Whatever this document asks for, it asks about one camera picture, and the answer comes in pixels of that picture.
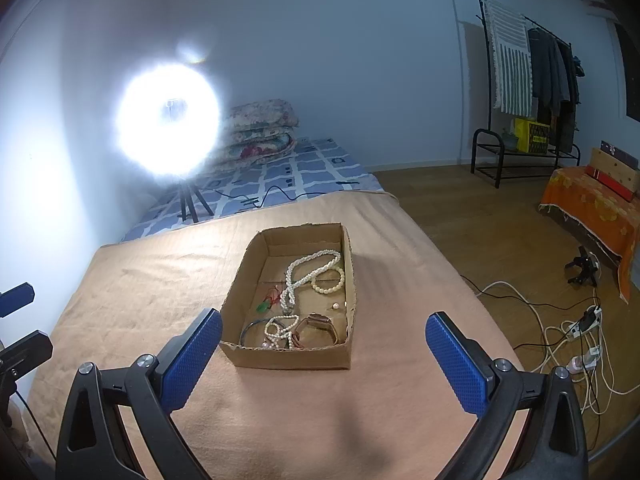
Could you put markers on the pearl stud earring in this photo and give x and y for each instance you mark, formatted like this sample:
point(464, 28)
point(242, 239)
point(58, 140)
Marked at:
point(336, 306)

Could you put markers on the black clamp device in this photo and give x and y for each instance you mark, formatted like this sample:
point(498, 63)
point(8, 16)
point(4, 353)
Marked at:
point(582, 262)

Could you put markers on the white plug adapter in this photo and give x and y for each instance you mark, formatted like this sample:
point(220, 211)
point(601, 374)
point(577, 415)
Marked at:
point(585, 360)

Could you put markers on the striped white towel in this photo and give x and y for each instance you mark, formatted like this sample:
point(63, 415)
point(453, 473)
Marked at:
point(505, 25)

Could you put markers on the black metal clothes rack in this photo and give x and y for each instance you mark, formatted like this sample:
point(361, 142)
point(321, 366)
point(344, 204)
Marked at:
point(474, 152)

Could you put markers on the blue patterned bed sheet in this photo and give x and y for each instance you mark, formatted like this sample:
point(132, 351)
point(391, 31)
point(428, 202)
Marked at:
point(310, 170)

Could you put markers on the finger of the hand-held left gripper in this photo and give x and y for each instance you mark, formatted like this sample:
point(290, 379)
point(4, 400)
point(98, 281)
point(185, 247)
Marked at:
point(15, 299)
point(30, 349)

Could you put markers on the black tripod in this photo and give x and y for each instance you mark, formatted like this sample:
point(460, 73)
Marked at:
point(187, 200)

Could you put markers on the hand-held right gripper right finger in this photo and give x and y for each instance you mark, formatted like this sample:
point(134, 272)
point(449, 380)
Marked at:
point(452, 360)

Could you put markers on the yellow box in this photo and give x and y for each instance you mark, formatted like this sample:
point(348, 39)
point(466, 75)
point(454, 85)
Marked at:
point(532, 135)

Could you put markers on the tan cardboard box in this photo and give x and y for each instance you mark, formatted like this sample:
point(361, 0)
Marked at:
point(617, 172)

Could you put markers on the red flat box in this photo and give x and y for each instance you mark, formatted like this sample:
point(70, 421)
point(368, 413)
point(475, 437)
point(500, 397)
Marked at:
point(607, 184)

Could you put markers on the dark hanging clothes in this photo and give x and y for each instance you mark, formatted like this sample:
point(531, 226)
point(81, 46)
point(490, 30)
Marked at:
point(547, 70)

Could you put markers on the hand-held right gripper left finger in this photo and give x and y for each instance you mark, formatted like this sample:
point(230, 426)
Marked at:
point(195, 355)

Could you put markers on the orange patterned cloth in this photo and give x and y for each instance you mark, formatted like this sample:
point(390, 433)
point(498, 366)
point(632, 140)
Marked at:
point(590, 200)

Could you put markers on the white power strip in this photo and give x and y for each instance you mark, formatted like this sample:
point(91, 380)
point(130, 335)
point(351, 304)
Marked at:
point(585, 322)

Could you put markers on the thin black bangle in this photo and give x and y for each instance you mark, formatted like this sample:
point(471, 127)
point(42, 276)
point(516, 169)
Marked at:
point(245, 332)

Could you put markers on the folded floral quilt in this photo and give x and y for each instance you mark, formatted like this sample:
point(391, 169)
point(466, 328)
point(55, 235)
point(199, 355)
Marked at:
point(260, 130)

